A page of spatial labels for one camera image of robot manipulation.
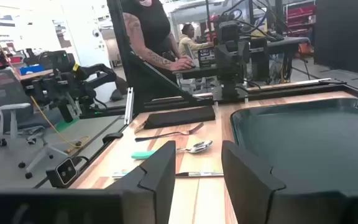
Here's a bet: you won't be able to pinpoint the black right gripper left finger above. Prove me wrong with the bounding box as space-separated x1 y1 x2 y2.
106 140 177 224

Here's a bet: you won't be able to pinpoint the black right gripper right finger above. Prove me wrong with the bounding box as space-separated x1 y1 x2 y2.
221 140 287 224

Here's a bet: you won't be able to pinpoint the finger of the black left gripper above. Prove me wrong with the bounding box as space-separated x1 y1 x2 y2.
230 77 239 100
222 77 231 100

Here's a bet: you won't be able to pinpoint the knife with white teal handle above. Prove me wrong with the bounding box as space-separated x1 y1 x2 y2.
112 170 224 180

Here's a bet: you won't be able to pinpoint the dark green serving tray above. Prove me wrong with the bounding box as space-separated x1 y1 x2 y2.
230 98 358 194

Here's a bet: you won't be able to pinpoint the metal fork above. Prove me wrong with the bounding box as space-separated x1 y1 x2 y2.
134 122 204 142

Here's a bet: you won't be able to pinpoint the person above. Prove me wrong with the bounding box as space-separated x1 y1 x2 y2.
178 23 214 57
121 0 196 94

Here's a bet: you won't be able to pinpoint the black background table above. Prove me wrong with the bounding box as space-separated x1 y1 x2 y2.
172 36 311 82

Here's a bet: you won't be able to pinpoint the black folded napkin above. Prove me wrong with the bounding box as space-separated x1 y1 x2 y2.
143 105 216 130

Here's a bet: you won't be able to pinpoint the black clamp block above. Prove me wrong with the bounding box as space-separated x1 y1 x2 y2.
101 132 124 145

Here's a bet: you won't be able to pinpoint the red storage shelves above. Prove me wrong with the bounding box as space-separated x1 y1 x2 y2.
285 4 318 35

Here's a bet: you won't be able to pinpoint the blue bin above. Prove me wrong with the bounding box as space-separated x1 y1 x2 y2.
19 64 45 76

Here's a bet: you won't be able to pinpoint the grey office chair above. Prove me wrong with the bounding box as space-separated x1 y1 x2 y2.
0 68 71 180

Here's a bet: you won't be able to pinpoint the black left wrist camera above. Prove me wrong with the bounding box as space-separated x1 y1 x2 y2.
218 20 241 43

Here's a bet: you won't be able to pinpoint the spoon with teal handle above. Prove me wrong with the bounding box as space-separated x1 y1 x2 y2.
131 139 213 161

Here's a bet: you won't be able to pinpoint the aluminium rail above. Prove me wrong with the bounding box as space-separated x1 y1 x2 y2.
124 86 135 126

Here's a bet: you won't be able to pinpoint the small black table-level camera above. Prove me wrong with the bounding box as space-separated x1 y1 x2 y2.
45 157 78 189

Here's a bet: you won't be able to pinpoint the black partition wall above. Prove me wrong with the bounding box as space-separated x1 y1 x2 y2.
314 0 358 75

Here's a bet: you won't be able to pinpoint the yellow cable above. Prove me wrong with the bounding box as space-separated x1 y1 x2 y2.
29 95 90 149

